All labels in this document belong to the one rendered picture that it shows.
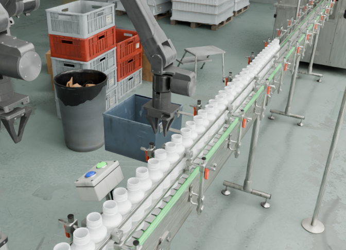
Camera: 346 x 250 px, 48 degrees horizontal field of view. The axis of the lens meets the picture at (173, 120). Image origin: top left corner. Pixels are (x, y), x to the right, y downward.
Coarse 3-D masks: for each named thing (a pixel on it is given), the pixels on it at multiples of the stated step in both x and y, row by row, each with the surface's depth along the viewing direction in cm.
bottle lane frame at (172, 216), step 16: (288, 64) 297; (272, 80) 249; (256, 96) 214; (256, 112) 225; (224, 144) 174; (208, 160) 156; (224, 160) 181; (192, 176) 142; (176, 192) 134; (160, 208) 126; (176, 208) 133; (192, 208) 151; (160, 224) 123; (176, 224) 137; (144, 240) 113; (160, 240) 125
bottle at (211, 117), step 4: (208, 108) 156; (212, 108) 157; (208, 112) 157; (212, 112) 157; (208, 116) 157; (212, 116) 158; (208, 120) 157; (212, 120) 158; (212, 128) 160; (208, 132) 160; (212, 132) 161; (208, 136) 161; (208, 140) 161; (212, 140) 163
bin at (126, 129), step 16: (144, 96) 220; (112, 112) 205; (128, 112) 220; (144, 112) 224; (112, 128) 199; (128, 128) 194; (144, 128) 189; (160, 128) 190; (176, 128) 210; (112, 144) 203; (128, 144) 198; (144, 144) 193; (160, 144) 195; (144, 160) 197
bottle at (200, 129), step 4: (196, 116) 150; (200, 116) 149; (196, 120) 147; (200, 120) 147; (196, 124) 148; (200, 124) 148; (196, 128) 148; (200, 128) 148; (204, 128) 149; (200, 132) 148; (200, 140) 150; (200, 144) 150; (200, 148) 151; (196, 152) 152; (200, 156) 154
